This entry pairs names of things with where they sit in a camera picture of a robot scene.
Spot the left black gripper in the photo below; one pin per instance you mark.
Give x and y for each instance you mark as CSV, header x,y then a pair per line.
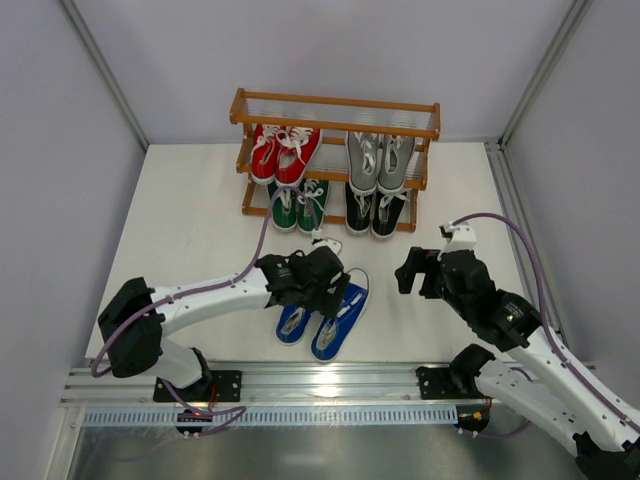
x,y
329,295

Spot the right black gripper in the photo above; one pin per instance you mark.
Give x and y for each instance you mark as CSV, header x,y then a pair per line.
x,y
428,273

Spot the blue sneaker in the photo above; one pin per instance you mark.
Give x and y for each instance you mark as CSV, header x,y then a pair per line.
x,y
333,331
292,324

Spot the black sneaker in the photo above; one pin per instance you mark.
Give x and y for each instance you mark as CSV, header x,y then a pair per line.
x,y
358,211
388,208

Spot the green sneaker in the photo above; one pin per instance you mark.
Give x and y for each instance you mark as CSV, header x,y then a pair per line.
x,y
312,204
284,211

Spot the grey sneaker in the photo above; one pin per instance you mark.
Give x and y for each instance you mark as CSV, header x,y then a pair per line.
x,y
362,152
397,152

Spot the red sneaker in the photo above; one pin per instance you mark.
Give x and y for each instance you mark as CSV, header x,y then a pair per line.
x,y
264,153
297,147

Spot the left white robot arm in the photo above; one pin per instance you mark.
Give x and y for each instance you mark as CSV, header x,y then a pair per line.
x,y
136,325

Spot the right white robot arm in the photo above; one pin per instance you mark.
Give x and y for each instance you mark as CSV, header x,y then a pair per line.
x,y
595,426

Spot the wooden shoe shelf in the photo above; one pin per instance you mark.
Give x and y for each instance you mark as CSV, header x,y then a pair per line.
x,y
335,116

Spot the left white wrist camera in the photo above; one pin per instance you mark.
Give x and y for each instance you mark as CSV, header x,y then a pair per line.
x,y
319,240

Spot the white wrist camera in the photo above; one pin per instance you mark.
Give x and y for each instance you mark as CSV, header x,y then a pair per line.
x,y
458,237
319,240

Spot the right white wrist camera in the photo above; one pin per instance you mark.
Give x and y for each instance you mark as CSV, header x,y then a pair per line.
x,y
458,237

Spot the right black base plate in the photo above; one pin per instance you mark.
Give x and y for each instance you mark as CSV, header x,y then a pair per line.
x,y
445,383

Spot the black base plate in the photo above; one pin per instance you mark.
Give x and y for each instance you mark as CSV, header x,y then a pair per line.
x,y
216,385
445,383

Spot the aluminium right side rail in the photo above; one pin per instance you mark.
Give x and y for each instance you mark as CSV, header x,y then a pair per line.
x,y
513,207

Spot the aluminium rail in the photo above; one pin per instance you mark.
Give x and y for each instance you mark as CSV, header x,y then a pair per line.
x,y
513,207
267,383

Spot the slotted grey cable duct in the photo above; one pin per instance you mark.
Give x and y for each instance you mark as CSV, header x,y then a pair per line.
x,y
276,416

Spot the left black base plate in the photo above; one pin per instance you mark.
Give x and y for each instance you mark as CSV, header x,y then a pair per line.
x,y
216,385

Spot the aluminium front rail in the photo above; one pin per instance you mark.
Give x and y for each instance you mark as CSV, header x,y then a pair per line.
x,y
267,383

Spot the right aluminium corner post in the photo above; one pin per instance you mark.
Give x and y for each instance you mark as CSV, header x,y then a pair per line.
x,y
553,52

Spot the aluminium corner post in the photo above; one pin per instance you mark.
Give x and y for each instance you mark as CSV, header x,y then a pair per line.
x,y
553,52
88,42

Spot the left aluminium corner post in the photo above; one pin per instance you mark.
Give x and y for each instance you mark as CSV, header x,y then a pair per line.
x,y
88,42

